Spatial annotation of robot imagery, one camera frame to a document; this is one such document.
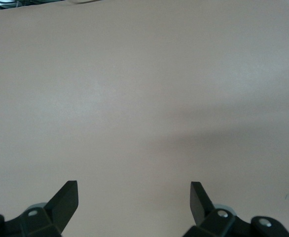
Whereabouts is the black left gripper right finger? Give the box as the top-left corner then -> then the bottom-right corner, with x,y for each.
183,181 -> 289,237

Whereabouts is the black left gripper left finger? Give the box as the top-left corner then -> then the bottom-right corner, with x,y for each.
0,180 -> 79,237

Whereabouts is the brown table cover sheet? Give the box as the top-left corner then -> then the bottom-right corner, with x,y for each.
0,0 -> 289,237

